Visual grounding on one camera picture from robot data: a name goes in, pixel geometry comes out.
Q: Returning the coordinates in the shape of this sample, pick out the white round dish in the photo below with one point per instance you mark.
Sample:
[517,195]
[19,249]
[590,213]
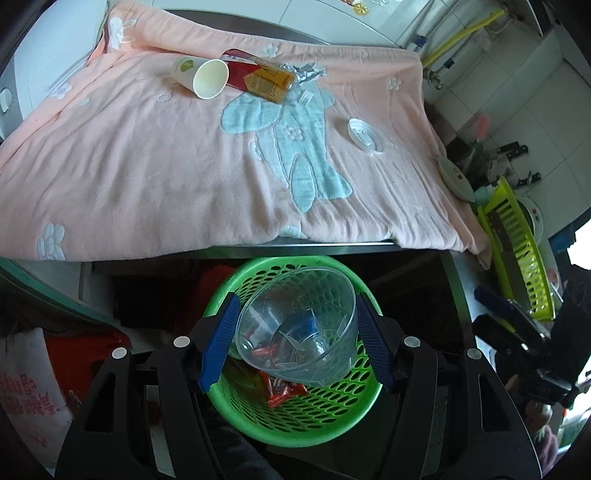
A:
[455,177]

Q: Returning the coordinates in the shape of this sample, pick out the red and gold drink carton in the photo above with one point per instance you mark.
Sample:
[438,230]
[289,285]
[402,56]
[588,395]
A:
[249,76]

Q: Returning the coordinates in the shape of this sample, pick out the lime green dish rack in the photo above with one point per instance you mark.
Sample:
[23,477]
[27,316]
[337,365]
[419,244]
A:
[512,230]

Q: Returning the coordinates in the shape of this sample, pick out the pink flower-print blanket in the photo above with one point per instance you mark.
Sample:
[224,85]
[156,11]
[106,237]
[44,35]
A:
[138,184]

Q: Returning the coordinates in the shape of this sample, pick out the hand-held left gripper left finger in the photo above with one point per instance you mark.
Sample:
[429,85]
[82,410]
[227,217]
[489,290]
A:
[221,341]

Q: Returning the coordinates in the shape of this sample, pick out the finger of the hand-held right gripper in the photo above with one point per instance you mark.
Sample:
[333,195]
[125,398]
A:
[491,297]
[489,330]

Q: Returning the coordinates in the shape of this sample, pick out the clear plastic lid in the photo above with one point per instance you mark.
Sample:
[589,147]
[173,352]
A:
[364,136]

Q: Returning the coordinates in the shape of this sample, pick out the red snack wrapper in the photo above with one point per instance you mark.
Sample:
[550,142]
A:
[281,394]

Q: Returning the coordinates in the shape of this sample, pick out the white appliance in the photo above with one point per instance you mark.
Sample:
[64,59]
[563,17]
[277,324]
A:
[46,55]

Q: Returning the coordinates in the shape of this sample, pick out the clear plastic cup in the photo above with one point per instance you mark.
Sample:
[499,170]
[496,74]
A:
[323,295]

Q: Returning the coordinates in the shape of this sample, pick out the green plastic basket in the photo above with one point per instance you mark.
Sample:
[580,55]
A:
[295,424]

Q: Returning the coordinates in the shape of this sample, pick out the red plastic bag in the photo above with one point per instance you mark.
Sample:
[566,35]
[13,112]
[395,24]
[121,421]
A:
[83,355]

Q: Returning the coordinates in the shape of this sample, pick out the white paper cup green label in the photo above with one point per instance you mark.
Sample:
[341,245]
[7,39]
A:
[210,78]

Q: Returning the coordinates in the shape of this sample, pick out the clear plastic wrapper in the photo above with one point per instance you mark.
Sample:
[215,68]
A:
[304,97]

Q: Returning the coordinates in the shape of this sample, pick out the crumpled silver foil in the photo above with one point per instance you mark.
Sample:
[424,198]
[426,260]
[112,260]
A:
[307,73]

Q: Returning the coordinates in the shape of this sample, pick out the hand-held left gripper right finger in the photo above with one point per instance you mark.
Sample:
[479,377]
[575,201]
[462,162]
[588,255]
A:
[374,346]

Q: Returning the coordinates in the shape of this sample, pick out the white bag red print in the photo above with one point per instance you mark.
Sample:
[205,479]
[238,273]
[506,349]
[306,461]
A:
[27,392]

